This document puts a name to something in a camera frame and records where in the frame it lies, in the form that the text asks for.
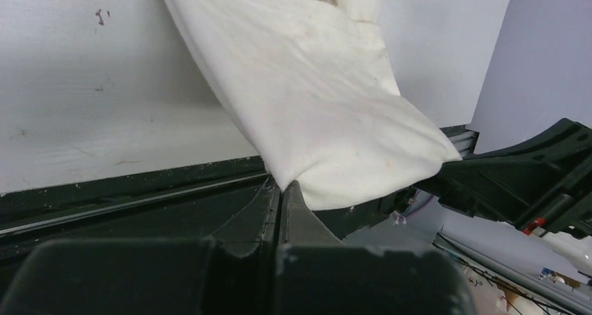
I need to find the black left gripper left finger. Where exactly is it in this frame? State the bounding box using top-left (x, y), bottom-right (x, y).
top-left (208, 177), bottom-right (281, 314)

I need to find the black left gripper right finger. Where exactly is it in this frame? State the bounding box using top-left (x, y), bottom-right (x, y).
top-left (276, 181), bottom-right (345, 258)

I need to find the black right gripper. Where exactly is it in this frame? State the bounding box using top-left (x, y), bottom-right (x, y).
top-left (416, 118), bottom-right (591, 239)

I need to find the cream white t shirt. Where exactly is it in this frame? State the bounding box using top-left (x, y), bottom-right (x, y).
top-left (164, 0), bottom-right (460, 210)

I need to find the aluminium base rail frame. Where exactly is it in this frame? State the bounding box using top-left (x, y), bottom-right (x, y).
top-left (1, 128), bottom-right (591, 314)

